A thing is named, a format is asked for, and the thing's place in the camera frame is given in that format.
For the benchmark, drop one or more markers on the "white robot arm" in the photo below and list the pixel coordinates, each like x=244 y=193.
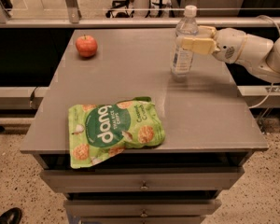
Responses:
x=259 y=56

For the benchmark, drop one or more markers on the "green rice chips bag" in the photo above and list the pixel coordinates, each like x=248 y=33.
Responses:
x=100 y=132

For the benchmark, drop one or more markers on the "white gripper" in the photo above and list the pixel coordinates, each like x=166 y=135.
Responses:
x=230 y=46

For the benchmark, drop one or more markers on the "black office chair base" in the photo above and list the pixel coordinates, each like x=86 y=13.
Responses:
x=120 y=9

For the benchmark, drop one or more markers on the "top grey drawer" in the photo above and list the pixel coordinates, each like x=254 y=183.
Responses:
x=149 y=180

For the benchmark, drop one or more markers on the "grey drawer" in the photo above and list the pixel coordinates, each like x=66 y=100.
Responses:
x=149 y=180
x=142 y=208

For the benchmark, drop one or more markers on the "black leather shoe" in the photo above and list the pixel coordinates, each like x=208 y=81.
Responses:
x=11 y=216

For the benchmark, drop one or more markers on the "grey drawer cabinet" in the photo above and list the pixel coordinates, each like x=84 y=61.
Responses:
x=206 y=122

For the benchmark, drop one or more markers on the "clear plastic water bottle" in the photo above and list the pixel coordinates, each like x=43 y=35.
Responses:
x=182 y=58

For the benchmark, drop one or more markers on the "lower grey drawer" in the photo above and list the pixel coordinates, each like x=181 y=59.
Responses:
x=142 y=208

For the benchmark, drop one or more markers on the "metal guard rail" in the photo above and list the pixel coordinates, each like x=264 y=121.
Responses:
x=91 y=13

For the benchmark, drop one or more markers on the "red apple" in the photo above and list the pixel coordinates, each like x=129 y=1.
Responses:
x=86 y=46

